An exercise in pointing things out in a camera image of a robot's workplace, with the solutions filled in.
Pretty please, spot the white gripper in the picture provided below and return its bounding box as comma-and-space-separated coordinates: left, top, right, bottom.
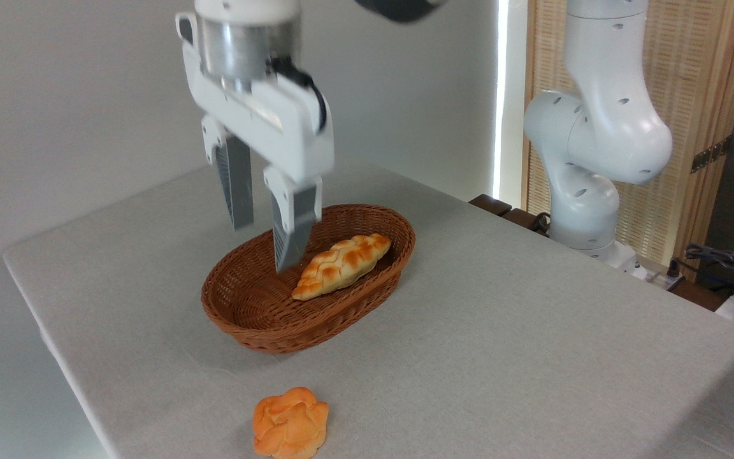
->
182, 41, 336, 274

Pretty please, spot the round flower-shaped bread roll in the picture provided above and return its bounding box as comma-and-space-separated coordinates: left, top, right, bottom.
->
252, 387, 330, 459

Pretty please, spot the braided bread loaf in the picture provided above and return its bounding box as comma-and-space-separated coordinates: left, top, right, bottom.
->
291, 233, 392, 301

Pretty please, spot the brown wicker basket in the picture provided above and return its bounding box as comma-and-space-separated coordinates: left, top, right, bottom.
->
201, 204, 417, 354

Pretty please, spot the dark brown wooden furniture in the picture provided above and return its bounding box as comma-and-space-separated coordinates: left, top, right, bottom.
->
469, 194, 552, 238

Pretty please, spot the grey tablecloth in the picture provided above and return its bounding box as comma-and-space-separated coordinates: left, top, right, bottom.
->
3, 153, 734, 459

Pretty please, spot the white power strip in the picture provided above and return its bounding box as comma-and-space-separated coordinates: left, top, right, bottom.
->
631, 258, 686, 291

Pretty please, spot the metal screen hinge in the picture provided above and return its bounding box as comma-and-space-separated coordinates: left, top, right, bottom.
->
691, 136, 733, 174

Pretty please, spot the bamboo folding screen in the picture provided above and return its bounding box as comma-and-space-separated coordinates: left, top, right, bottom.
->
522, 0, 734, 281

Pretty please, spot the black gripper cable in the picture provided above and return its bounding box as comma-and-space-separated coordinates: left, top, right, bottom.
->
268, 57, 329, 132

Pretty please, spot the black cable bundle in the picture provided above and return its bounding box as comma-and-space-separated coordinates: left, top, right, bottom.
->
684, 244, 734, 289

